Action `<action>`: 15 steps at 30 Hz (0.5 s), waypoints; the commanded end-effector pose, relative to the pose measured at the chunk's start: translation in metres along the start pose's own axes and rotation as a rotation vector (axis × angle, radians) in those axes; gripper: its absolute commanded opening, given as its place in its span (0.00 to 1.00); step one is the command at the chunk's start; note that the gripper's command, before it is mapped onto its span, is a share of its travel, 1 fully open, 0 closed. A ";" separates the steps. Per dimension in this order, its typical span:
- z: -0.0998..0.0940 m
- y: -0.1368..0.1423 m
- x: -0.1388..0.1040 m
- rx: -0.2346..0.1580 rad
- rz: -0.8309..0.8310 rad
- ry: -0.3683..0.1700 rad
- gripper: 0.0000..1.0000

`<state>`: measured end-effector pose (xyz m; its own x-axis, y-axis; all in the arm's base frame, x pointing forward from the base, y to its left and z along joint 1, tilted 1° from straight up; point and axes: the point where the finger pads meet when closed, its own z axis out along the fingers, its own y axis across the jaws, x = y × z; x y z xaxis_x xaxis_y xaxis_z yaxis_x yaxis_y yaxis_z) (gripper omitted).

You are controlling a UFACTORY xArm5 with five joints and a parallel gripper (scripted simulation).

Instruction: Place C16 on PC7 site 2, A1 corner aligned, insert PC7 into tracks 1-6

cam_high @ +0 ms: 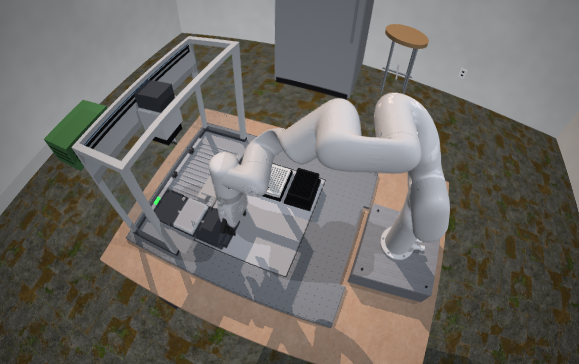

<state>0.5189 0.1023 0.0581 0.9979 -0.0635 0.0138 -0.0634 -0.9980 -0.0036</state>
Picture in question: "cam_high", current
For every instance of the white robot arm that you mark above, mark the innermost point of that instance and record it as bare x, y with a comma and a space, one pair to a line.
340, 146

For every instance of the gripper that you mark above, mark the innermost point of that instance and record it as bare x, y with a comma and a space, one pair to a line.
232, 214

